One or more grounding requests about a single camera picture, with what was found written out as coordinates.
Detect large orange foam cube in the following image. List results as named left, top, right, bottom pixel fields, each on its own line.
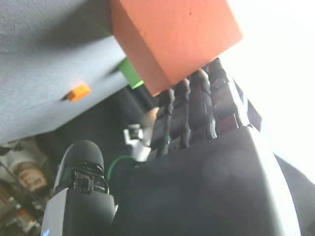
left=110, top=0, right=244, bottom=97

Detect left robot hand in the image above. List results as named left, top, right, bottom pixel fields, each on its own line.
left=40, top=58, right=302, bottom=236

